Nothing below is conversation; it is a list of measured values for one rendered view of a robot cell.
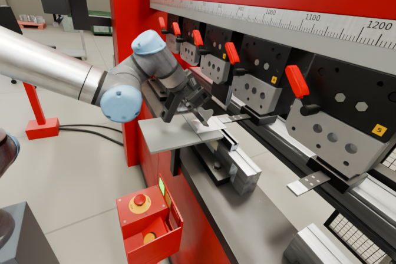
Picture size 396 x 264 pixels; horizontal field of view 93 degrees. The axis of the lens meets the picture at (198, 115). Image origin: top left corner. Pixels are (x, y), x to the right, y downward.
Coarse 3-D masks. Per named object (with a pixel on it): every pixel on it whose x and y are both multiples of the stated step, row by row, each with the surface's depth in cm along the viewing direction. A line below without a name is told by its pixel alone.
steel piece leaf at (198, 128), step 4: (188, 120) 71; (192, 120) 73; (196, 120) 73; (208, 120) 74; (212, 120) 74; (192, 124) 68; (196, 124) 70; (200, 124) 71; (212, 124) 72; (216, 124) 72; (196, 128) 65; (200, 128) 68; (204, 128) 69; (208, 128) 69; (212, 128) 69; (216, 128) 70; (220, 128) 70; (196, 132) 66; (200, 132) 66
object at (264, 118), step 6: (246, 108) 83; (240, 114) 81; (246, 114) 82; (252, 114) 80; (258, 114) 78; (264, 114) 78; (222, 120) 75; (228, 120) 76; (234, 120) 76; (240, 120) 78; (252, 120) 80; (258, 120) 77; (264, 120) 78; (270, 120) 80
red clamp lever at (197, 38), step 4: (196, 32) 63; (196, 36) 62; (200, 36) 63; (196, 40) 62; (200, 40) 62; (196, 44) 62; (200, 44) 62; (200, 48) 62; (200, 52) 61; (204, 52) 61; (208, 52) 62
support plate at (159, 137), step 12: (144, 120) 69; (156, 120) 70; (180, 120) 72; (144, 132) 63; (156, 132) 64; (168, 132) 64; (180, 132) 65; (192, 132) 66; (204, 132) 67; (216, 132) 68; (156, 144) 58; (168, 144) 59; (180, 144) 60; (192, 144) 61
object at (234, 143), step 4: (212, 116) 78; (224, 128) 71; (224, 132) 70; (228, 132) 69; (224, 136) 67; (228, 136) 68; (232, 136) 67; (224, 140) 67; (228, 140) 65; (232, 140) 66; (236, 140) 65; (228, 144) 65; (232, 144) 63; (236, 144) 65; (232, 148) 65; (236, 148) 66
